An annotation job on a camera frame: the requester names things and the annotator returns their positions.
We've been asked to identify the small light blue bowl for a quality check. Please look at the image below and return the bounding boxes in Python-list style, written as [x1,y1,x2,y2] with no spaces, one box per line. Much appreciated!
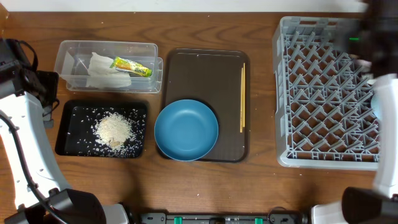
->
[371,94,382,120]

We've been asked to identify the white napkin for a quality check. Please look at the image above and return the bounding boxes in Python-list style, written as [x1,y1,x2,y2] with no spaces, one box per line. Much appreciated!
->
[86,52,131,88]

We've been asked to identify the yellow green snack wrapper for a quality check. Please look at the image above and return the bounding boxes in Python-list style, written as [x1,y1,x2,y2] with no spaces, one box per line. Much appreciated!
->
[110,57,152,77]

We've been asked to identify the white rice food scraps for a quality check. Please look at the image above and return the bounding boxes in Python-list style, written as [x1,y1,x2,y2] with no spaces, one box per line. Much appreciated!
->
[67,107,147,158]

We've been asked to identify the wooden chopstick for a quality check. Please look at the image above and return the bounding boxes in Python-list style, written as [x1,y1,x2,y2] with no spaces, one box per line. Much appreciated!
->
[242,63,246,128]
[239,68,244,133]

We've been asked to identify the large dark blue plate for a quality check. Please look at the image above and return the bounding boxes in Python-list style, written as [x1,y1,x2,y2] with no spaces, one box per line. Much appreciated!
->
[154,100,219,161]

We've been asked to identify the pink bowl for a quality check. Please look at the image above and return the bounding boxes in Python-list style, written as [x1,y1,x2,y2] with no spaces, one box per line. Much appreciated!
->
[355,59,372,73]

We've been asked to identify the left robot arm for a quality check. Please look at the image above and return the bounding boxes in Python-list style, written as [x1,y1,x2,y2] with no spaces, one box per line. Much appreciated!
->
[1,39,133,223]

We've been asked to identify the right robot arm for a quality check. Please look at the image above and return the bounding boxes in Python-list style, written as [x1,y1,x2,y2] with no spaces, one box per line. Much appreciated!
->
[310,0,397,224]

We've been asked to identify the clear plastic waste bin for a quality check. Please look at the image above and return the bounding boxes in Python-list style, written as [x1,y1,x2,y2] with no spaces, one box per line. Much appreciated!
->
[54,40,163,93]

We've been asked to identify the grey dishwasher rack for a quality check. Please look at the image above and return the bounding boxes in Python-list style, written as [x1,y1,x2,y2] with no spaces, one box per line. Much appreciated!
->
[272,16,380,171]

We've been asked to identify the black food waste tray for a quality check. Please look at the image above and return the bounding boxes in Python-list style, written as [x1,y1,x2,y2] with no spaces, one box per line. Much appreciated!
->
[54,99,149,157]

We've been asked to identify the dark brown serving tray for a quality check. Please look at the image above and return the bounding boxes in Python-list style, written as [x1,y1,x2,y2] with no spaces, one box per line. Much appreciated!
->
[162,49,250,163]

